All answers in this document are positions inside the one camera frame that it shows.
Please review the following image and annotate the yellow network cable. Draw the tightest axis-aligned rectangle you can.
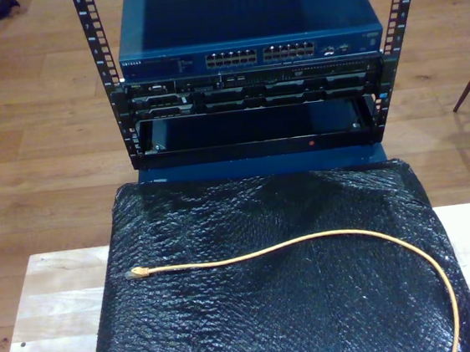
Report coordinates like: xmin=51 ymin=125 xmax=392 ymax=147
xmin=121 ymin=218 xmax=463 ymax=352

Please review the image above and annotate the black rack shelf tray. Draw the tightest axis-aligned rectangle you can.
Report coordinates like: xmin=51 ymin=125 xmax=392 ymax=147
xmin=134 ymin=94 xmax=384 ymax=170

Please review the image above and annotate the black rack server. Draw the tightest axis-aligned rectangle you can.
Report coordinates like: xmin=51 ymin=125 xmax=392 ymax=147
xmin=124 ymin=55 xmax=387 ymax=123

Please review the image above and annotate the black textured mat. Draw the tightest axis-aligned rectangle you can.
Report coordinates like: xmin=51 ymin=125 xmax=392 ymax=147
xmin=70 ymin=146 xmax=470 ymax=352

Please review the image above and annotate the blue rack base plate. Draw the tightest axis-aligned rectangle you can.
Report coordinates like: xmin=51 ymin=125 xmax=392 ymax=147
xmin=136 ymin=141 xmax=390 ymax=192

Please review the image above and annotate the blue network switch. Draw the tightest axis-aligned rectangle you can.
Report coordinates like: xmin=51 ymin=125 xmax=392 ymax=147
xmin=111 ymin=0 xmax=386 ymax=84

